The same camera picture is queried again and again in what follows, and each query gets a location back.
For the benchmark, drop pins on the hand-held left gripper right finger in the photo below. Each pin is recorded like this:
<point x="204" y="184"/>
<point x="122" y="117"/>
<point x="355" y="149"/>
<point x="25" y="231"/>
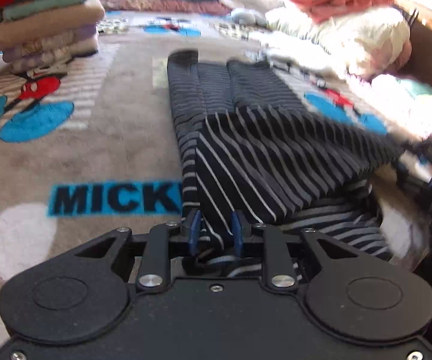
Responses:
<point x="237" y="232"/>

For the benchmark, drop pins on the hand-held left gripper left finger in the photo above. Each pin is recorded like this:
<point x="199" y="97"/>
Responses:
<point x="194" y="232"/>

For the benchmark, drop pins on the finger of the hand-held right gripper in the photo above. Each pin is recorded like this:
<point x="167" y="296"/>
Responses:
<point x="418" y="180"/>
<point x="422" y="150"/>

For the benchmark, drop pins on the black white striped garment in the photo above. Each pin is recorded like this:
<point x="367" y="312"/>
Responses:
<point x="246" y="150"/>

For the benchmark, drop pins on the tall stack of folded clothes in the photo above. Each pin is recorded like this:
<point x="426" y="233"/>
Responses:
<point x="51" y="26"/>

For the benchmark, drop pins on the pink lilac bed sheet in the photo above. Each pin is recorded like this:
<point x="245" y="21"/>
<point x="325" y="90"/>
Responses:
<point x="399" y="97"/>

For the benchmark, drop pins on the cartoon printed brown blanket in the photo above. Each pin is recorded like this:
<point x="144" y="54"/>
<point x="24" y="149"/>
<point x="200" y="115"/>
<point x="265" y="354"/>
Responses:
<point x="107" y="150"/>

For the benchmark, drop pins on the cream floral quilt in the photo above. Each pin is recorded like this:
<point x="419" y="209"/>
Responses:
<point x="350" y="37"/>

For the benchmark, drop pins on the white quilted baby garment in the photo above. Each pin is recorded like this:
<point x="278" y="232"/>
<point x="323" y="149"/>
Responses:
<point x="298" y="58"/>

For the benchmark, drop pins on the grey plush toy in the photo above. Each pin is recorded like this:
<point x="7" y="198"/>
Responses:
<point x="248" y="17"/>

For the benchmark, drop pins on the pink floral folded quilt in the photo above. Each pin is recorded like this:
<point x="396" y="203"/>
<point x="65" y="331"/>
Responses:
<point x="186" y="6"/>

